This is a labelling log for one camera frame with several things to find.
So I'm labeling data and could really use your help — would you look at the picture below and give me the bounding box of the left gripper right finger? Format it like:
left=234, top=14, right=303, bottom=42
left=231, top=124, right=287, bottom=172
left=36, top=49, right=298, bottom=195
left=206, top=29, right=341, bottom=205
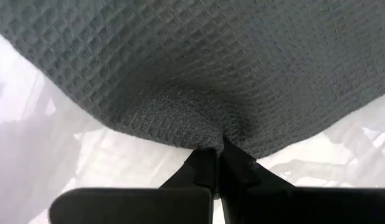
left=217, top=138, right=385, bottom=224

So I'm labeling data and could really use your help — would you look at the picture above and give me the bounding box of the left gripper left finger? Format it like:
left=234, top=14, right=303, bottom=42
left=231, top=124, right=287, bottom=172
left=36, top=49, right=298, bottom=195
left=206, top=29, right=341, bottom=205
left=49, top=148, right=217, bottom=224

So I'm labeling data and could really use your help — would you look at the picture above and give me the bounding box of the grey waffle weave towel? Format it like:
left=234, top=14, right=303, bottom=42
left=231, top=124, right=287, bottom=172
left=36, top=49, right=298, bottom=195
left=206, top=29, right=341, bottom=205
left=0, top=0, right=385, bottom=160

